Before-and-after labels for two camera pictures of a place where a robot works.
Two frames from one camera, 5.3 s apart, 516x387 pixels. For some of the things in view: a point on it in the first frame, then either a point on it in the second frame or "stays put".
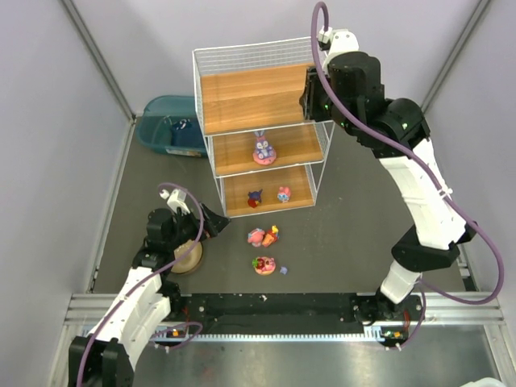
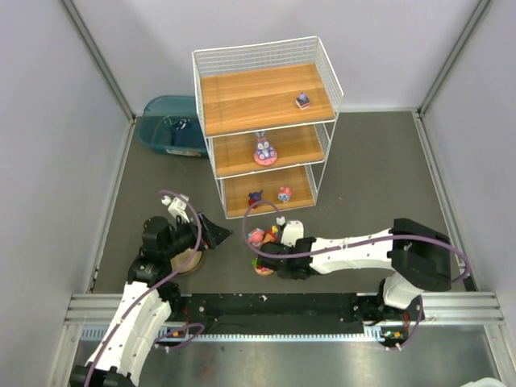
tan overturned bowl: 189,262 stays put
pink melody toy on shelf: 284,194 stays put
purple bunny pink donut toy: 265,153 stays put
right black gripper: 311,97 to 265,253
